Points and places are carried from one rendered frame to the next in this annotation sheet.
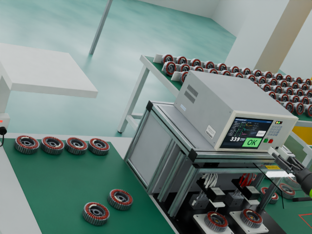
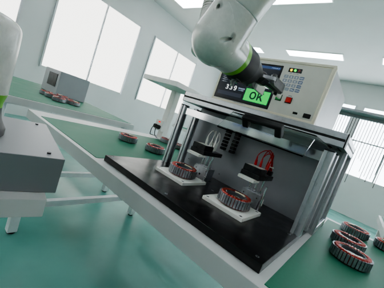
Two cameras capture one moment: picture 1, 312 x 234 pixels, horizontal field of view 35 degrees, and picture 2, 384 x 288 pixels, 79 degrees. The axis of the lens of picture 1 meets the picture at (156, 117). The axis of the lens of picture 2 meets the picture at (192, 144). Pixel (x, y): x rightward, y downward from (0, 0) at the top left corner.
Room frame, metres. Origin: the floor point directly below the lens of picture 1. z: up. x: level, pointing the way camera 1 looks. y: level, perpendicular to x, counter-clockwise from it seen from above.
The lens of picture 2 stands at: (1.78, -1.33, 1.00)
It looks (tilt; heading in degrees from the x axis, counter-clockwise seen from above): 6 degrees down; 79
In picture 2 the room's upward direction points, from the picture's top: 20 degrees clockwise
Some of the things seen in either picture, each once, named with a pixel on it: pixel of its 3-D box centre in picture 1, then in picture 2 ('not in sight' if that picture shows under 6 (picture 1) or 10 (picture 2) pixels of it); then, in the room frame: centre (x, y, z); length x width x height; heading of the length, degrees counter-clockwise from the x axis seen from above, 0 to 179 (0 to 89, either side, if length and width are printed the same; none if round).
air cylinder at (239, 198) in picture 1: (233, 199); (251, 197); (2.22, -0.54, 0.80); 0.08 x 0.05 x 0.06; 131
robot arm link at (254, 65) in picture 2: (312, 185); (239, 63); (1.94, -0.74, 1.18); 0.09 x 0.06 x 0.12; 132
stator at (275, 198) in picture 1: (268, 195); (350, 255); (2.48, -0.76, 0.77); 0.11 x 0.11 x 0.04
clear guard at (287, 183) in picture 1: (280, 180); (278, 138); (2.16, -0.68, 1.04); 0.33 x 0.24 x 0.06; 41
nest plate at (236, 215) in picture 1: (249, 222); (232, 206); (2.11, -0.64, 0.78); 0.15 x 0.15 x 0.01; 41
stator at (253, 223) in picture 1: (251, 218); (234, 199); (2.11, -0.64, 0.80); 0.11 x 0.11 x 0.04
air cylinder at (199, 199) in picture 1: (199, 201); (203, 171); (2.06, -0.36, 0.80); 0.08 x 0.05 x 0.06; 131
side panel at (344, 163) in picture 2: not in sight; (330, 192); (2.55, -0.53, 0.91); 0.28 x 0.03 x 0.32; 41
